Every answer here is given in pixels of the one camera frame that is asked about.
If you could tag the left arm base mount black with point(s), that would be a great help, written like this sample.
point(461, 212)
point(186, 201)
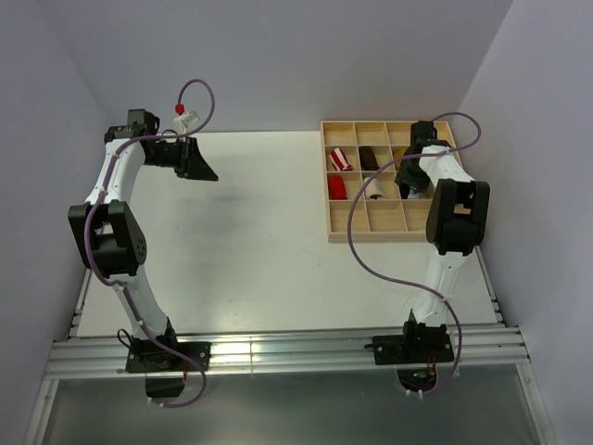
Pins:
point(144, 357)

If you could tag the mustard yellow rolled sock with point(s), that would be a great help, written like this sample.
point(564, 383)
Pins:
point(398, 151)

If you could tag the red white striped rolled sock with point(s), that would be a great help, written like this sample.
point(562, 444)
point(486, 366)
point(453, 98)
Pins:
point(339, 160)

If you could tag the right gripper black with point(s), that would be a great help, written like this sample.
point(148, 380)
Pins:
point(421, 183)

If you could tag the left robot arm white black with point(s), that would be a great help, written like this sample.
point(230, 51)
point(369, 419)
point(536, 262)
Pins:
point(110, 240)

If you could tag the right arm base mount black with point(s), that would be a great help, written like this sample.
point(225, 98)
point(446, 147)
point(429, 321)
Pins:
point(420, 350)

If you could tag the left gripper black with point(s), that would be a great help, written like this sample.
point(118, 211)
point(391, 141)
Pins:
point(192, 164)

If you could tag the dark brown rolled sock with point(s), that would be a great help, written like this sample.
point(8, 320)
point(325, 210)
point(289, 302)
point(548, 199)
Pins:
point(368, 159)

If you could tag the aluminium rail frame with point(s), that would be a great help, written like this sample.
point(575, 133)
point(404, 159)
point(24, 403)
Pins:
point(246, 265)

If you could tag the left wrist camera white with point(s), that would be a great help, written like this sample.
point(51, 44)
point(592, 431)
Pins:
point(186, 122)

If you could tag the beige brown striped sock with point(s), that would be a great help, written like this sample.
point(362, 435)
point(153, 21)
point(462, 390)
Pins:
point(373, 190)

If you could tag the wooden compartment tray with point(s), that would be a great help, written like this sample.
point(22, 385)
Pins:
point(388, 219)

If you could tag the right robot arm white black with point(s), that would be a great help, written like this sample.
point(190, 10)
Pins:
point(455, 225)

